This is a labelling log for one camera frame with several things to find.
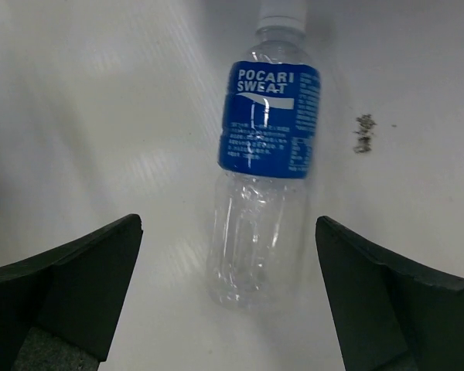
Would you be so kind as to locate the blue label water bottle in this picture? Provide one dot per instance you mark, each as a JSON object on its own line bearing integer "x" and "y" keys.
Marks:
{"x": 265, "y": 151}

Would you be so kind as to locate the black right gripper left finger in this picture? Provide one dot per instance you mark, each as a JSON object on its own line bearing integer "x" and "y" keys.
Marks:
{"x": 59, "y": 310}

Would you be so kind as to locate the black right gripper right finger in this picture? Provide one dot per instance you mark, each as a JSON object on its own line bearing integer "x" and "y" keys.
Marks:
{"x": 390, "y": 312}

